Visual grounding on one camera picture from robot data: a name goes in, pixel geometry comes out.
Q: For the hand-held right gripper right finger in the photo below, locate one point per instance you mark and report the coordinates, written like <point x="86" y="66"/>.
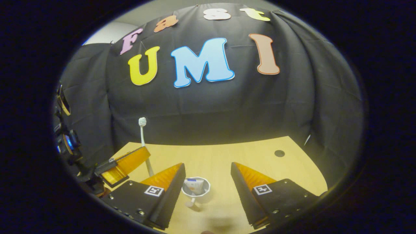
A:
<point x="243" y="198"/>

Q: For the white toothbrush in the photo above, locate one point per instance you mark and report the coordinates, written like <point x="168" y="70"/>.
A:
<point x="142" y="122"/>

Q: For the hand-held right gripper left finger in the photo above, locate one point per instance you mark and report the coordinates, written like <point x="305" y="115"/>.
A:
<point x="170" y="198"/>

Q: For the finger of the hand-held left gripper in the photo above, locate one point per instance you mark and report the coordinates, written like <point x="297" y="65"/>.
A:
<point x="125" y="165"/>

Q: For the white toothpaste tube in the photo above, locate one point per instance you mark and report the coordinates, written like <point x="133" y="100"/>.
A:
<point x="194" y="186"/>

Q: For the black backdrop cloth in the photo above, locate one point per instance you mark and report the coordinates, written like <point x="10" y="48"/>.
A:
<point x="227" y="107"/>

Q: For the wooden desktop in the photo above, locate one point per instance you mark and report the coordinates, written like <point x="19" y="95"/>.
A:
<point x="211" y="156"/>

